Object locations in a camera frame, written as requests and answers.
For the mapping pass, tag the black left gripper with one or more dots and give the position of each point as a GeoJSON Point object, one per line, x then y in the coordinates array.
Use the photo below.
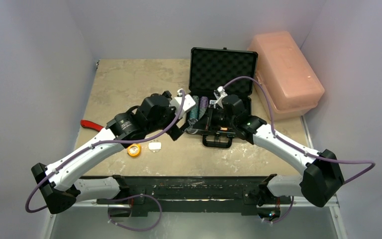
{"type": "Point", "coordinates": [175, 131]}

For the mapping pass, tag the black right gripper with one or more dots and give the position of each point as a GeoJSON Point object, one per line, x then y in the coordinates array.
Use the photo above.
{"type": "Point", "coordinates": [211, 121]}

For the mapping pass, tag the purple black chip stack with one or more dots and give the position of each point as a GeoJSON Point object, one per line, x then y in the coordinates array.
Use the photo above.
{"type": "Point", "coordinates": [203, 105]}

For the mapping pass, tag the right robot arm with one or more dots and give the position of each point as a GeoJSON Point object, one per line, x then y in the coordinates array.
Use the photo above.
{"type": "Point", "coordinates": [319, 177]}

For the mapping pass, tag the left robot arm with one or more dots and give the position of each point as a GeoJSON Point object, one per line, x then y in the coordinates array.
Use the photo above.
{"type": "Point", "coordinates": [61, 184]}

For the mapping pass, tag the black poker set case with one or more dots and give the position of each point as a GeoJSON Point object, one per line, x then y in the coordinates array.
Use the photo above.
{"type": "Point", "coordinates": [212, 68]}

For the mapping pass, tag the yellow blue chips in case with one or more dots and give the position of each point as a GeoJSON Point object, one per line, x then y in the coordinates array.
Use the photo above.
{"type": "Point", "coordinates": [196, 104]}

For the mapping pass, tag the orange tape measure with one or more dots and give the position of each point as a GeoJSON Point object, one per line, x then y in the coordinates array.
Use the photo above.
{"type": "Point", "coordinates": [134, 150]}

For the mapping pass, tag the pink plastic storage box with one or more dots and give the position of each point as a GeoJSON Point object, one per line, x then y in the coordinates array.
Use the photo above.
{"type": "Point", "coordinates": [289, 86]}

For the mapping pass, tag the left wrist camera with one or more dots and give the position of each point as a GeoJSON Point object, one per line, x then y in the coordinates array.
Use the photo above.
{"type": "Point", "coordinates": [183, 103]}

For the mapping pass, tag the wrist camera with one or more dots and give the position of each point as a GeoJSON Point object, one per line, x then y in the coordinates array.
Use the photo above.
{"type": "Point", "coordinates": [183, 103]}
{"type": "Point", "coordinates": [219, 94]}

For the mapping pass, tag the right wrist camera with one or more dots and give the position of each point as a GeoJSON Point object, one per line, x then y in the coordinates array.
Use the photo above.
{"type": "Point", "coordinates": [219, 94]}

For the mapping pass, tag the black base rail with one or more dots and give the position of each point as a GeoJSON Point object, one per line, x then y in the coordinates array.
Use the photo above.
{"type": "Point", "coordinates": [246, 195]}

